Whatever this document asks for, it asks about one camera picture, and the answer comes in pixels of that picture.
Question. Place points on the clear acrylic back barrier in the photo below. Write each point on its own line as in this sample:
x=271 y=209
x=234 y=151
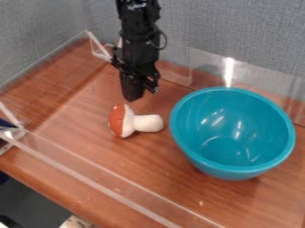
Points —
x=210 y=70

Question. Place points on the clear acrylic corner bracket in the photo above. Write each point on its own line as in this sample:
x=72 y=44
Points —
x=100 y=51

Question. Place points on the white brown toy mushroom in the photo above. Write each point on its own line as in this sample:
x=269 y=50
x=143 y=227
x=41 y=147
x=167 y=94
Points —
x=124 y=122

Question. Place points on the clear acrylic barrier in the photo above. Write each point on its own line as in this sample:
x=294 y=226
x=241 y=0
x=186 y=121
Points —
x=210 y=70
x=44 y=58
x=98 y=178

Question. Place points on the blue plastic bowl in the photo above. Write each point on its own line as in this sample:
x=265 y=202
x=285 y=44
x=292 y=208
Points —
x=234 y=133

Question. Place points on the clear acrylic left barrier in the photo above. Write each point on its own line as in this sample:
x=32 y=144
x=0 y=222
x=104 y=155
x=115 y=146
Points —
x=44 y=58

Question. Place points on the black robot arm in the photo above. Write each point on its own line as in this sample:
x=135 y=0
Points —
x=138 y=15

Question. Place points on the clear acrylic front barrier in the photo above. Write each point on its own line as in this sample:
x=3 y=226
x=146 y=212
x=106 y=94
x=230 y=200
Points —
x=98 y=178

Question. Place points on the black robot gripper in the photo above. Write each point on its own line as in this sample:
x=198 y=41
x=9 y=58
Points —
x=135 y=60

